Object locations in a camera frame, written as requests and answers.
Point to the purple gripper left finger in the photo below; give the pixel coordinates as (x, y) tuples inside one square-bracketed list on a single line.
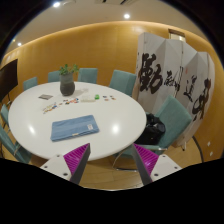
[(69, 166)]

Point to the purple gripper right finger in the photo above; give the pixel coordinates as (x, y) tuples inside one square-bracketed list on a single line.
[(151, 166)]

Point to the folded blue towel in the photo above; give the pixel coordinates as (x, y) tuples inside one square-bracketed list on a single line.
[(74, 127)]

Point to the black bag on chair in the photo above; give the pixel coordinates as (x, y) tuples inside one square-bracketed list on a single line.
[(153, 131)]

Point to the teal chair right front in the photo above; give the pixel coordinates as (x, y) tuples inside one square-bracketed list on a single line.
[(176, 119)]

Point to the teal chair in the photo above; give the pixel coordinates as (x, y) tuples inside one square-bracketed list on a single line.
[(123, 81), (176, 119), (54, 76), (32, 82), (4, 113), (20, 153), (88, 75)]

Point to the white round table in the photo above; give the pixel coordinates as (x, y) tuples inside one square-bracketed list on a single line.
[(120, 119)]

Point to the teal chair left near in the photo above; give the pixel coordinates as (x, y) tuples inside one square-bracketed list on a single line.
[(20, 153)]

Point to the clear plastic packet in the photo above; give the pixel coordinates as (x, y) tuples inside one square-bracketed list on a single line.
[(87, 98)]

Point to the green small object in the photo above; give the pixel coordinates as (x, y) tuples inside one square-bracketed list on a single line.
[(97, 96)]

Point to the grey card on table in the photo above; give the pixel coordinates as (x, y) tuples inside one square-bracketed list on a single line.
[(45, 97)]

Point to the dark grey plant pot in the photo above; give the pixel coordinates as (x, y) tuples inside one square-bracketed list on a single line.
[(67, 86)]

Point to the teal chair left middle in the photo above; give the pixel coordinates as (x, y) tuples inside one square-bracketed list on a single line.
[(4, 113)]

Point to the teal chair back right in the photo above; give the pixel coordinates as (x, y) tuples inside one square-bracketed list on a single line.
[(123, 81)]

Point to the teal chair far left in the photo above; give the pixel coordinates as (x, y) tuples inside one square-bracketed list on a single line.
[(32, 82)]

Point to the teal chair back left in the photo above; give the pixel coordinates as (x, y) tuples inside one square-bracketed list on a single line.
[(54, 76)]

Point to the teal chair back centre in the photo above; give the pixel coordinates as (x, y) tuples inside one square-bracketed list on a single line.
[(88, 75)]

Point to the green plant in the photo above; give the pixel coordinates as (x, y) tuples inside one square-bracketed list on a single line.
[(65, 70)]

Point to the white calligraphy folding screen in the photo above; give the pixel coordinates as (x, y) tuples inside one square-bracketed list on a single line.
[(172, 67)]

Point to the dark wall screen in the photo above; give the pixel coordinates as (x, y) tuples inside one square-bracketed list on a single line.
[(8, 78)]

